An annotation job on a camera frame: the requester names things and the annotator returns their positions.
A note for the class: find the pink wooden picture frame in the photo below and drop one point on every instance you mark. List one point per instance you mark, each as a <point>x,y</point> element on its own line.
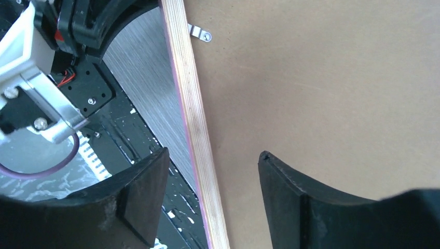
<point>187,82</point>

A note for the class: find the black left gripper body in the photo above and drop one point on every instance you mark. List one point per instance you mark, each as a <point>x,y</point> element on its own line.
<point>77,31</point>

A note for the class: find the brown backing board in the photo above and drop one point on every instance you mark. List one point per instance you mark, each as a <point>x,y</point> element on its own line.
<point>346,92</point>

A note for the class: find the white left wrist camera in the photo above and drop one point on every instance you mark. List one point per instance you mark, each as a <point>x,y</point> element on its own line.
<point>26,61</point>

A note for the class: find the metal retaining clip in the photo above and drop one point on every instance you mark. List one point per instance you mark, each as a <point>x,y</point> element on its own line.
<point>199,33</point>

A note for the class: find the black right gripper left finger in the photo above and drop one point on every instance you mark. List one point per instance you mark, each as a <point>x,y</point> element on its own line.
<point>122,211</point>

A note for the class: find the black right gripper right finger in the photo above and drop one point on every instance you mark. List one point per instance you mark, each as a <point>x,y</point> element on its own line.
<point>305,213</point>

